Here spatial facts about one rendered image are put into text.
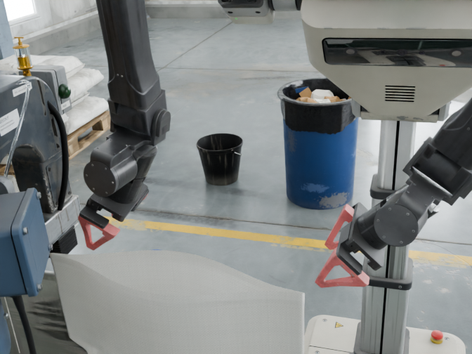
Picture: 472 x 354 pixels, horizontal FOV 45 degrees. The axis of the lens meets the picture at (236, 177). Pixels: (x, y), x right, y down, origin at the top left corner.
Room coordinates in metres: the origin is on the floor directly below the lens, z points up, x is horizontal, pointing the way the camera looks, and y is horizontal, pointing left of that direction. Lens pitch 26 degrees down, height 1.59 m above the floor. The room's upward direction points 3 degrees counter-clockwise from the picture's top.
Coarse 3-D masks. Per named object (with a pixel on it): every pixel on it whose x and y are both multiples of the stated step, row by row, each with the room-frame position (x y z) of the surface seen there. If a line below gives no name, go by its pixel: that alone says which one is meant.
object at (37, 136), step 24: (0, 72) 1.04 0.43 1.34; (0, 96) 0.91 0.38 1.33; (24, 96) 0.96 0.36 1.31; (48, 96) 1.03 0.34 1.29; (24, 120) 0.95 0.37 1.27; (48, 120) 1.01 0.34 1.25; (0, 144) 0.88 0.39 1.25; (24, 144) 0.94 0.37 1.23; (48, 144) 1.00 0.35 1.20; (24, 168) 0.99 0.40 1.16; (48, 168) 0.99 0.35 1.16; (48, 192) 0.98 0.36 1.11
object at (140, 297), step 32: (64, 256) 0.89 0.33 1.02; (96, 256) 0.88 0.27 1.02; (128, 256) 0.89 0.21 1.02; (160, 256) 0.88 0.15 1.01; (192, 256) 0.86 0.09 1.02; (64, 288) 0.89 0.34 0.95; (96, 288) 0.83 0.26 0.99; (128, 288) 0.77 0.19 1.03; (160, 288) 0.88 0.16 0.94; (192, 288) 0.87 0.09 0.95; (224, 288) 0.83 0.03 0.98; (256, 288) 0.78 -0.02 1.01; (96, 320) 0.85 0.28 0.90; (128, 320) 0.78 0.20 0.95; (160, 320) 0.75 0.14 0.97; (192, 320) 0.74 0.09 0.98; (224, 320) 0.74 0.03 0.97; (256, 320) 0.74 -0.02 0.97; (288, 320) 0.74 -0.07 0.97; (96, 352) 0.85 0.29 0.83; (128, 352) 0.79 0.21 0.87; (160, 352) 0.75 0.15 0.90; (192, 352) 0.74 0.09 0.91; (224, 352) 0.74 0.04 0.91; (256, 352) 0.74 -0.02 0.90; (288, 352) 0.74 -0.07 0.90
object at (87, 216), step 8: (88, 200) 0.81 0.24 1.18; (88, 208) 0.81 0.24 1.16; (80, 216) 0.79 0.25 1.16; (88, 216) 0.79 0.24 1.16; (96, 216) 0.80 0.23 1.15; (88, 224) 0.81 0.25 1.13; (96, 224) 0.78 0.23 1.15; (104, 224) 0.79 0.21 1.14; (88, 232) 0.81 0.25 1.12; (104, 232) 0.78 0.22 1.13; (112, 232) 0.78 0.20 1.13; (88, 240) 0.81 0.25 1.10; (104, 240) 0.79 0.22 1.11; (96, 248) 0.81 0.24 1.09
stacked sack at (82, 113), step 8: (88, 96) 4.40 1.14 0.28; (80, 104) 4.22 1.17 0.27; (88, 104) 4.22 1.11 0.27; (96, 104) 4.25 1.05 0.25; (104, 104) 4.32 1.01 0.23; (72, 112) 4.03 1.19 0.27; (80, 112) 4.06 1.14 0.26; (88, 112) 4.10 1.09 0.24; (96, 112) 4.20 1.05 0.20; (72, 120) 3.92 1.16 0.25; (80, 120) 3.99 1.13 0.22; (88, 120) 4.09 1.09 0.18; (72, 128) 3.88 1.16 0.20
